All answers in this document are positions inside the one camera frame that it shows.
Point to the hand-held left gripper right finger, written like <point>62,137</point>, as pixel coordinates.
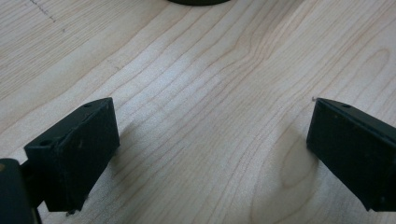
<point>355,149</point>

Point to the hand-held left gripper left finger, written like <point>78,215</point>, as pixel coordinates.
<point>77,155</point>

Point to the dark round object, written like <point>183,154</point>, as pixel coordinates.
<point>199,2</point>

